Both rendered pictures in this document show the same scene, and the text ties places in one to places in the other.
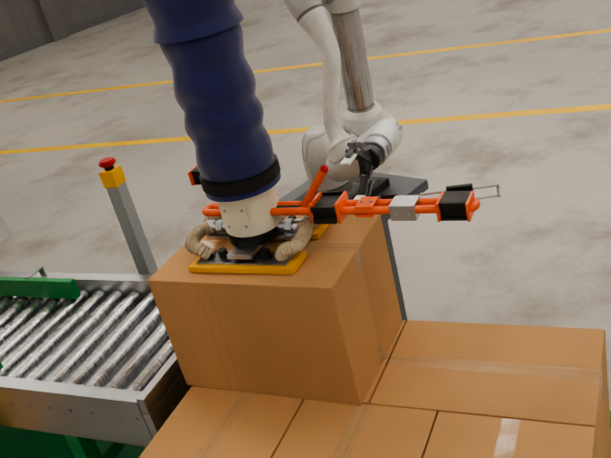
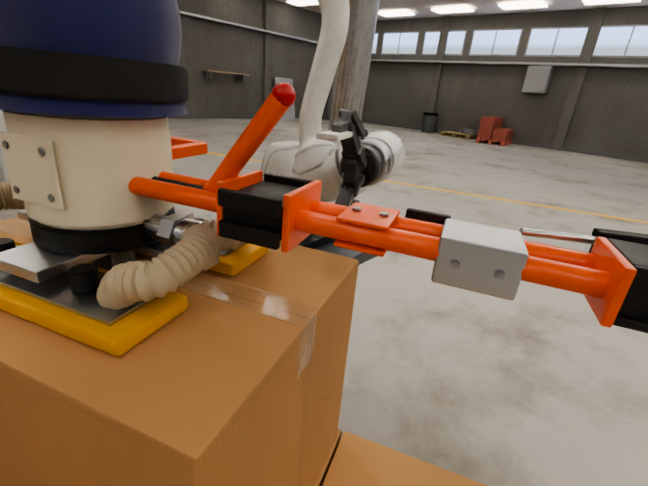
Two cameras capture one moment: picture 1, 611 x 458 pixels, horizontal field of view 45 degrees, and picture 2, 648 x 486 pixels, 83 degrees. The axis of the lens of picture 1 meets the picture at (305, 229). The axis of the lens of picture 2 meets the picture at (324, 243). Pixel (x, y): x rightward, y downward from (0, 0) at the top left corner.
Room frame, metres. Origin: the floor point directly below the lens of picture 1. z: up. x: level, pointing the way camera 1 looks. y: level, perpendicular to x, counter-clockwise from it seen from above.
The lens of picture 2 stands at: (1.44, -0.07, 1.20)
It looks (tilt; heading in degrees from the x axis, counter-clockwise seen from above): 23 degrees down; 350
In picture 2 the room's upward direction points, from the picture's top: 5 degrees clockwise
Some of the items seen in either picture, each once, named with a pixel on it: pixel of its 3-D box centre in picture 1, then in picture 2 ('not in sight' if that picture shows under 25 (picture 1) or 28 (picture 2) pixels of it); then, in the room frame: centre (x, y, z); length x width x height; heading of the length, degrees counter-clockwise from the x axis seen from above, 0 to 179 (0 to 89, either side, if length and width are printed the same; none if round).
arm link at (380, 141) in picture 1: (375, 151); (367, 162); (2.15, -0.27, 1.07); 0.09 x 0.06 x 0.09; 60
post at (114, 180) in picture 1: (149, 273); not in sight; (2.86, 0.70, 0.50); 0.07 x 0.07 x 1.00; 61
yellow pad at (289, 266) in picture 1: (245, 257); (42, 273); (1.87, 0.19, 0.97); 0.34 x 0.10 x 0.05; 61
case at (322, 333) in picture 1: (280, 302); (138, 369); (1.96, 0.13, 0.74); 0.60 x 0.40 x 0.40; 60
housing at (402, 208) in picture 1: (405, 207); (476, 256); (1.73, -0.27, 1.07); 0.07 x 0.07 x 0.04; 61
